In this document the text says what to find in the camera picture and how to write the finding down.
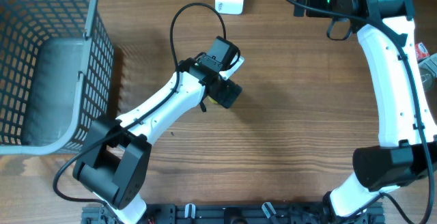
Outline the yellow lidded jar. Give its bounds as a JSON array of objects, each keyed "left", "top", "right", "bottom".
[{"left": 208, "top": 96, "right": 218, "bottom": 104}]

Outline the red juice carton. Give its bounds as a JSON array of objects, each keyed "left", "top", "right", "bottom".
[{"left": 414, "top": 42, "right": 430, "bottom": 62}]

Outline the silver tin can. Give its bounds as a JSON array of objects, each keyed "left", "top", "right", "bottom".
[{"left": 419, "top": 68, "right": 436, "bottom": 92}]

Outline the silver foil sachet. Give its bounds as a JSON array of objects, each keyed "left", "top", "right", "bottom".
[{"left": 419, "top": 53, "right": 437, "bottom": 73}]

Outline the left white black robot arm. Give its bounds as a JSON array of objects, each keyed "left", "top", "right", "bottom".
[{"left": 72, "top": 36, "right": 244, "bottom": 223}]

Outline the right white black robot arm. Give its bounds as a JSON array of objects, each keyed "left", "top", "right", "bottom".
[{"left": 290, "top": 0, "right": 436, "bottom": 223}]

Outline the grey plastic mesh basket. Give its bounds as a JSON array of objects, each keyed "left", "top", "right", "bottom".
[{"left": 1, "top": 0, "right": 114, "bottom": 155}]

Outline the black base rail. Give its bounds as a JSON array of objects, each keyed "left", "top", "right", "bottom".
[{"left": 81, "top": 202, "right": 385, "bottom": 224}]

